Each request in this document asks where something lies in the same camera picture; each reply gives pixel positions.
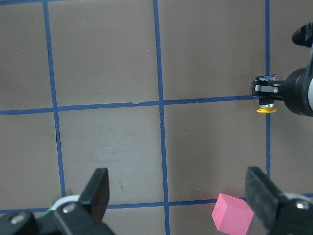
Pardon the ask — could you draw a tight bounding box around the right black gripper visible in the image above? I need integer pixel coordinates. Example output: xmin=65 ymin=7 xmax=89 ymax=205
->
xmin=253 ymin=68 xmax=313 ymax=117

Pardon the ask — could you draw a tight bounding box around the pink cube front centre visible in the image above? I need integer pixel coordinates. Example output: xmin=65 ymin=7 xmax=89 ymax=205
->
xmin=212 ymin=193 xmax=254 ymax=235

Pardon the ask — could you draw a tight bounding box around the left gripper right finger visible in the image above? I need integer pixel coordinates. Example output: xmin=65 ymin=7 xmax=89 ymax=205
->
xmin=245 ymin=166 xmax=285 ymax=232

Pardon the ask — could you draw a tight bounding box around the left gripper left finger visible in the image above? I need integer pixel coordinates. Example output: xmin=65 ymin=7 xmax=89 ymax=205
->
xmin=78 ymin=168 xmax=109 ymax=222

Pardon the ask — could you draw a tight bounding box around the yellow push button switch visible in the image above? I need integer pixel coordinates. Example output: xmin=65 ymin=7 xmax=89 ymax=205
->
xmin=251 ymin=74 xmax=277 ymax=114

